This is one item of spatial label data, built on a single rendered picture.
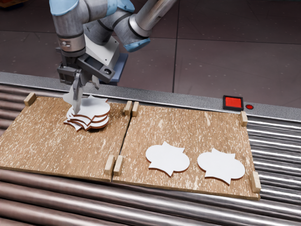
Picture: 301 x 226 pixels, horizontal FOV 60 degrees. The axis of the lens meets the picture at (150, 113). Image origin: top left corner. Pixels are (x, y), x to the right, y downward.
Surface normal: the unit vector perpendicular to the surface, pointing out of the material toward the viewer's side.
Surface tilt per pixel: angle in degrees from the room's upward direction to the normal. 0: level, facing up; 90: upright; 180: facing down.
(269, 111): 0
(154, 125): 0
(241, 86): 0
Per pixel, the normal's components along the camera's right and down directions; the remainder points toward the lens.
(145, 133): 0.00, -0.76
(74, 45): 0.38, 0.59
